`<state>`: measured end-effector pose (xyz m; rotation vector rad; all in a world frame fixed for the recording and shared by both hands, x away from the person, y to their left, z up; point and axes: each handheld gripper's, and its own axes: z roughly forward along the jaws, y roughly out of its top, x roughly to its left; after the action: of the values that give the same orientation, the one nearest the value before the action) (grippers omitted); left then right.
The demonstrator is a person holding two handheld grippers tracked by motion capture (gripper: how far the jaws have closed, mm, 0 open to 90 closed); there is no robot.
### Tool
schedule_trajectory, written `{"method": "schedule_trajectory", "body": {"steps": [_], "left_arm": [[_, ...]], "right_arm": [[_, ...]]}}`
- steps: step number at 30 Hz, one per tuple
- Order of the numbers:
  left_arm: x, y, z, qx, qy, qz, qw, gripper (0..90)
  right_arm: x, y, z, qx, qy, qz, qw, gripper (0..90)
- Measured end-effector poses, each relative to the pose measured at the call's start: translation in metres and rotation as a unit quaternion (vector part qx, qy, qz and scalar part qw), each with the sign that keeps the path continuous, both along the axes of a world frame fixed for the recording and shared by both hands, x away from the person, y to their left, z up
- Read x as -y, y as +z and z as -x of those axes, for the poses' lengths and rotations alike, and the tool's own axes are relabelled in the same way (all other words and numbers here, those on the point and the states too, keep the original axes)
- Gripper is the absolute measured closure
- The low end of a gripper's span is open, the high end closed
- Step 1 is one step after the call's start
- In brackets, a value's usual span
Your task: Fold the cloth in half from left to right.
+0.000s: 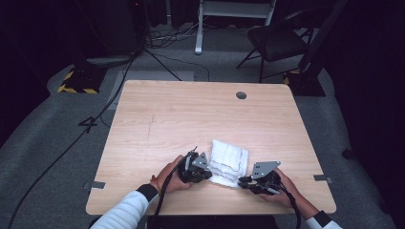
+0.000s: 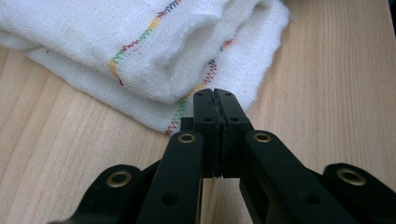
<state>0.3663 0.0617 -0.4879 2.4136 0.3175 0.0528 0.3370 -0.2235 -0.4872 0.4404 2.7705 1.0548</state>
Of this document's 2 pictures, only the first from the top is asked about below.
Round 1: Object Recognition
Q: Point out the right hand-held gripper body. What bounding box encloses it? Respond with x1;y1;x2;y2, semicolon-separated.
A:
246;160;283;197

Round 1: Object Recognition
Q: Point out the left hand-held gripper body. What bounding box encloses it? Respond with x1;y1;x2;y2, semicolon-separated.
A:
176;150;214;184

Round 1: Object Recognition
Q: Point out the white towel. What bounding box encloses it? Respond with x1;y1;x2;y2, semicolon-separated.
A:
207;138;250;189

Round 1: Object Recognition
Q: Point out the person's right hand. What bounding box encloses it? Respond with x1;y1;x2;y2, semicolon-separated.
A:
258;167;304;210

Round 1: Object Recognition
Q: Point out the person's left hand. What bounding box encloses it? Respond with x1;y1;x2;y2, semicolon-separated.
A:
151;154;194;195

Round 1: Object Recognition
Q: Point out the person's dark clothed lap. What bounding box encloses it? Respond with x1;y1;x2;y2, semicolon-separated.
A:
146;215;279;229

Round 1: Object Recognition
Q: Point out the grey tape strip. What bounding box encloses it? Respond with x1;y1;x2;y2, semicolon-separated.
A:
312;174;335;185
81;180;107;191

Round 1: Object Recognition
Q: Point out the black floor tape mark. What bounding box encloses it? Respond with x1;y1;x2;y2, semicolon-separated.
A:
77;115;99;134

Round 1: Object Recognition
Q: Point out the black slanted stand with base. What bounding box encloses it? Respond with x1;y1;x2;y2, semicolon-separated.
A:
283;0;350;97

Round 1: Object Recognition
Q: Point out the black folding chair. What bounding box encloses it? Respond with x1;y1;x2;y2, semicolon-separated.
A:
235;8;319;84

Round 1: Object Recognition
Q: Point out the black stand base striped tape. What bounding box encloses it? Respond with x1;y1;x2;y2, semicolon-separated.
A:
56;65;108;95

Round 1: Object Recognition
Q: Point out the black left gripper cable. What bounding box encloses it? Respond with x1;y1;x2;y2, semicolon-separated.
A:
153;146;199;229

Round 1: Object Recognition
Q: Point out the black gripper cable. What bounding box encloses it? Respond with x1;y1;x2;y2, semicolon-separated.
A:
153;146;199;229
277;182;303;229

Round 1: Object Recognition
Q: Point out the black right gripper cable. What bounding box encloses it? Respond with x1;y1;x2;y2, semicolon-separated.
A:
277;182;303;229

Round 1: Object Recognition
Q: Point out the red bracelet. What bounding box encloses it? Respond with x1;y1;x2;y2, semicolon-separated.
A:
149;174;162;192

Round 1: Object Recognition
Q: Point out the long black floor cable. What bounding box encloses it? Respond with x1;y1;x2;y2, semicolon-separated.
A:
6;56;137;229

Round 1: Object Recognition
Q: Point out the tangle of floor cables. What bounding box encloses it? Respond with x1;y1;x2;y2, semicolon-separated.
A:
144;15;211;51

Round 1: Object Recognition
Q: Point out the white desk frame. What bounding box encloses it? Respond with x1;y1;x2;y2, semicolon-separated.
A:
194;0;277;56

